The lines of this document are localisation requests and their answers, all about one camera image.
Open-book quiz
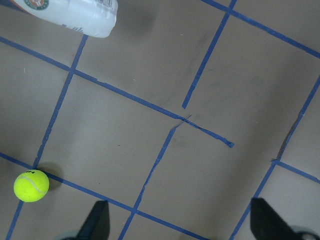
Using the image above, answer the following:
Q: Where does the white tennis ball can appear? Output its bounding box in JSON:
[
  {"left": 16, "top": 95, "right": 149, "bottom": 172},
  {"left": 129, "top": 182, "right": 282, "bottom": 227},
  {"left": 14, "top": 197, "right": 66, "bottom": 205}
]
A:
[{"left": 12, "top": 0, "right": 118, "bottom": 38}]

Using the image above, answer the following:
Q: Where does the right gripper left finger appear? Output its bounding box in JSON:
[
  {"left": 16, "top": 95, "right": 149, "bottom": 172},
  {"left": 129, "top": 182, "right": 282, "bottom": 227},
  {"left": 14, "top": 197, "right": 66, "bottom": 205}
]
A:
[{"left": 76, "top": 200, "right": 110, "bottom": 240}]

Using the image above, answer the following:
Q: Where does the tennis ball table middle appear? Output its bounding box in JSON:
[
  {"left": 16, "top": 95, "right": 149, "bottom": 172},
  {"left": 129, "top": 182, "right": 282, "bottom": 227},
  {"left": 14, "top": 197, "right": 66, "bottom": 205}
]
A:
[{"left": 13, "top": 169, "right": 50, "bottom": 203}]

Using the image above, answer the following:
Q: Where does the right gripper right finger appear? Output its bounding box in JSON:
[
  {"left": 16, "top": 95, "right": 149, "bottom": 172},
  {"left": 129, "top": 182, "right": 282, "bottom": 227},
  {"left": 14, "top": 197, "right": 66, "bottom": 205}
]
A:
[{"left": 250, "top": 198, "right": 298, "bottom": 240}]

